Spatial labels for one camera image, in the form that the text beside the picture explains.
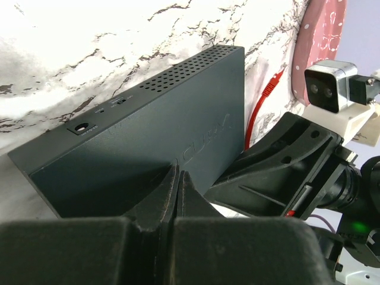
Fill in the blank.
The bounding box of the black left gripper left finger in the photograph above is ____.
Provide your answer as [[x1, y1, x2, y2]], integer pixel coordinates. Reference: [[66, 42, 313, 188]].
[[1, 167, 180, 285]]

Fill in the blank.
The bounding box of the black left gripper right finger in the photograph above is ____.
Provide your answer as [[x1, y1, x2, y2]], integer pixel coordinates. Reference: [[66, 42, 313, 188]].
[[169, 170, 330, 285]]

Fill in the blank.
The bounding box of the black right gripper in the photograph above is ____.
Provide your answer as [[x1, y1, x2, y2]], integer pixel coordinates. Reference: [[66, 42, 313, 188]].
[[204, 112, 379, 267]]

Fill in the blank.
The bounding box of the red ethernet cable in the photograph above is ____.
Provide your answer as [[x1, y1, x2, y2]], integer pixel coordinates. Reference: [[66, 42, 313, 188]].
[[243, 64, 289, 151]]

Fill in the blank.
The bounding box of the dark network switch box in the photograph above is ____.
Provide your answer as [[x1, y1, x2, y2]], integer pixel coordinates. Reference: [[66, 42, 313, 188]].
[[9, 45, 245, 218]]

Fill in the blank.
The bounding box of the pink dotted plate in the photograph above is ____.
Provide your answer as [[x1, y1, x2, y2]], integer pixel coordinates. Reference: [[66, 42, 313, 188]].
[[291, 0, 347, 106]]

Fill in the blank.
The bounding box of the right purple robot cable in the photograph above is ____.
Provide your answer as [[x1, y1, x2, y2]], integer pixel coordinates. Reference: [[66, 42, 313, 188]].
[[308, 214, 336, 235]]

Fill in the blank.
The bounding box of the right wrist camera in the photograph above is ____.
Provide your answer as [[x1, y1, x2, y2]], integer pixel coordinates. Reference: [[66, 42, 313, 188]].
[[304, 60, 379, 113]]

